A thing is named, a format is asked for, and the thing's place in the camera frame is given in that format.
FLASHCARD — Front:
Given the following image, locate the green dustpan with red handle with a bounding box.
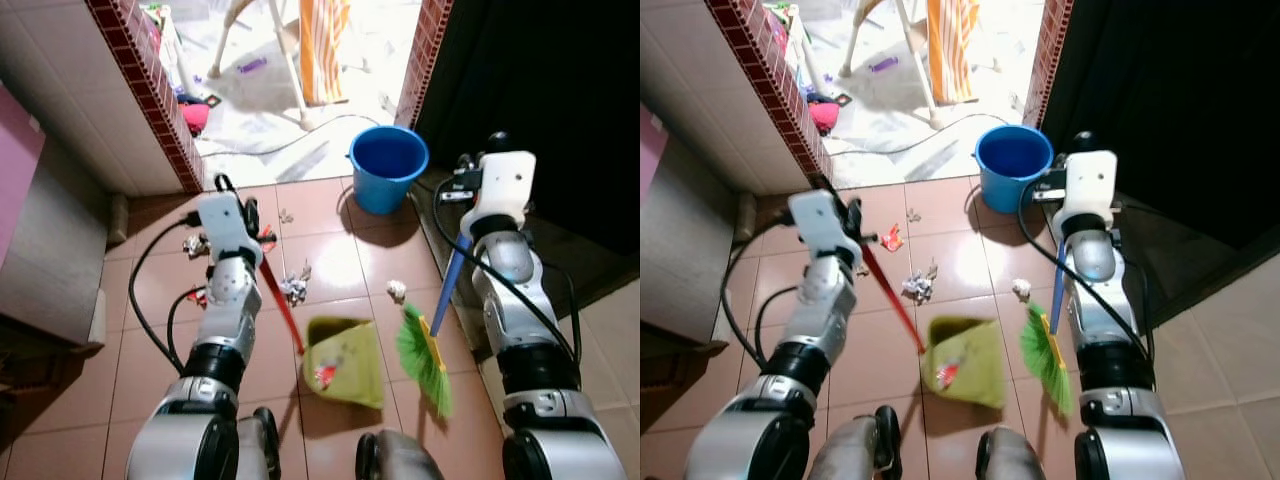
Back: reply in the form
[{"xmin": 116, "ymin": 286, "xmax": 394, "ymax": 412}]
[
  {"xmin": 860, "ymin": 243, "xmax": 1007, "ymax": 410},
  {"xmin": 260, "ymin": 252, "xmax": 387, "ymax": 410}
]

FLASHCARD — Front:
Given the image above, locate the pink furniture panel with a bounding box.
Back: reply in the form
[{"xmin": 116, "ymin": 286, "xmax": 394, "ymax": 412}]
[
  {"xmin": 0, "ymin": 84, "xmax": 47, "ymax": 269},
  {"xmin": 640, "ymin": 104, "xmax": 670, "ymax": 197}
]

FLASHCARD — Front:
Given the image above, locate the orange striped cloth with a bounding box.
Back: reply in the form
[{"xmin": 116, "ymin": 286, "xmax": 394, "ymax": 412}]
[
  {"xmin": 299, "ymin": 0, "xmax": 353, "ymax": 107},
  {"xmin": 925, "ymin": 0, "xmax": 982, "ymax": 106}
]

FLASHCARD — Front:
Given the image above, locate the robot leg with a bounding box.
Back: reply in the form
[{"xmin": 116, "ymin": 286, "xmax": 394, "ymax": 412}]
[
  {"xmin": 355, "ymin": 429, "xmax": 443, "ymax": 480},
  {"xmin": 975, "ymin": 427, "xmax": 1047, "ymax": 480},
  {"xmin": 248, "ymin": 407, "xmax": 282, "ymax": 480},
  {"xmin": 808, "ymin": 404, "xmax": 897, "ymax": 480}
]

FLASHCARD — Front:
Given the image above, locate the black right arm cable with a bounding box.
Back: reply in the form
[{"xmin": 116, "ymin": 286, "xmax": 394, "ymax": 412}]
[
  {"xmin": 431, "ymin": 175, "xmax": 583, "ymax": 363},
  {"xmin": 1017, "ymin": 178, "xmax": 1156, "ymax": 363}
]

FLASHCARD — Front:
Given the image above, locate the white floor cable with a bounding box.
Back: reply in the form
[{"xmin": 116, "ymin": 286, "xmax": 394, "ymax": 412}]
[
  {"xmin": 198, "ymin": 113, "xmax": 383, "ymax": 161},
  {"xmin": 830, "ymin": 112, "xmax": 1011, "ymax": 159}
]

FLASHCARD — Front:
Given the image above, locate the blue plastic bucket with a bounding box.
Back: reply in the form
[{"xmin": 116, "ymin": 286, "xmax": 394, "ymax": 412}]
[
  {"xmin": 975, "ymin": 124, "xmax": 1055, "ymax": 214},
  {"xmin": 348, "ymin": 125, "xmax": 431, "ymax": 216}
]

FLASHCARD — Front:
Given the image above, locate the robot right leg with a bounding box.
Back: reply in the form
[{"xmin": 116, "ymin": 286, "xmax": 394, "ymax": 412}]
[
  {"xmin": 975, "ymin": 427, "xmax": 1047, "ymax": 480},
  {"xmin": 355, "ymin": 429, "xmax": 443, "ymax": 480}
]

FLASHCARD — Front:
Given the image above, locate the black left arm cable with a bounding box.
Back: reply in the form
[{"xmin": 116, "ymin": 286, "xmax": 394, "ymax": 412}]
[
  {"xmin": 719, "ymin": 235, "xmax": 801, "ymax": 373},
  {"xmin": 127, "ymin": 210, "xmax": 207, "ymax": 374}
]

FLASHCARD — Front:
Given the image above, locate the robot left leg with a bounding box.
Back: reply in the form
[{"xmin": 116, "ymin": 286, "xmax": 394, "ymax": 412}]
[
  {"xmin": 808, "ymin": 404, "xmax": 897, "ymax": 480},
  {"xmin": 248, "ymin": 407, "xmax": 282, "ymax": 480}
]

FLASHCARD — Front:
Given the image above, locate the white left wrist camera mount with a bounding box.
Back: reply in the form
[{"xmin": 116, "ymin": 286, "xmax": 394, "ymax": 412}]
[
  {"xmin": 787, "ymin": 189, "xmax": 859, "ymax": 271},
  {"xmin": 197, "ymin": 191, "xmax": 264, "ymax": 267}
]

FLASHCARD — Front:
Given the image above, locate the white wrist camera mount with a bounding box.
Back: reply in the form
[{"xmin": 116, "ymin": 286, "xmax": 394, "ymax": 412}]
[
  {"xmin": 787, "ymin": 189, "xmax": 859, "ymax": 271},
  {"xmin": 197, "ymin": 191, "xmax": 264, "ymax": 267},
  {"xmin": 462, "ymin": 150, "xmax": 537, "ymax": 237},
  {"xmin": 1055, "ymin": 150, "xmax": 1119, "ymax": 234}
]

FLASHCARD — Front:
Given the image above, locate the grey cabinet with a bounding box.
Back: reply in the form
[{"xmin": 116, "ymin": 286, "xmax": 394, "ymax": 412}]
[
  {"xmin": 640, "ymin": 135, "xmax": 743, "ymax": 336},
  {"xmin": 0, "ymin": 140, "xmax": 113, "ymax": 347}
]

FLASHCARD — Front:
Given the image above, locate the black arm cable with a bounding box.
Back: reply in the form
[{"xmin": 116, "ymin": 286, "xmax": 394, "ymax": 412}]
[
  {"xmin": 431, "ymin": 175, "xmax": 583, "ymax": 363},
  {"xmin": 1017, "ymin": 178, "xmax": 1156, "ymax": 363},
  {"xmin": 719, "ymin": 235, "xmax": 801, "ymax": 373},
  {"xmin": 127, "ymin": 210, "xmax": 207, "ymax": 374}
]

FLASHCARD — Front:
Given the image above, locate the green broom with blue handle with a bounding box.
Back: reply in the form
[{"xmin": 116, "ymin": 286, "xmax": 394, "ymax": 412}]
[
  {"xmin": 396, "ymin": 131, "xmax": 514, "ymax": 420},
  {"xmin": 1019, "ymin": 131, "xmax": 1097, "ymax": 418}
]

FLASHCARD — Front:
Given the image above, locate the pink and black object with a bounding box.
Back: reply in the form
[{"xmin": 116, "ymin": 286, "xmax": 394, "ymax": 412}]
[
  {"xmin": 176, "ymin": 92, "xmax": 223, "ymax": 138},
  {"xmin": 803, "ymin": 90, "xmax": 853, "ymax": 137}
]

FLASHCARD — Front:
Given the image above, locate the white chair frame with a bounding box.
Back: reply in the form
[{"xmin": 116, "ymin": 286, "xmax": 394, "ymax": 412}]
[
  {"xmin": 206, "ymin": 0, "xmax": 313, "ymax": 128},
  {"xmin": 838, "ymin": 0, "xmax": 946, "ymax": 129}
]

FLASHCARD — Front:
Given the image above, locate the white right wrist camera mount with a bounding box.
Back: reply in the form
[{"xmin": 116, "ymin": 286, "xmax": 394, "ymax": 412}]
[
  {"xmin": 462, "ymin": 150, "xmax": 537, "ymax": 237},
  {"xmin": 1055, "ymin": 150, "xmax": 1119, "ymax": 234}
]

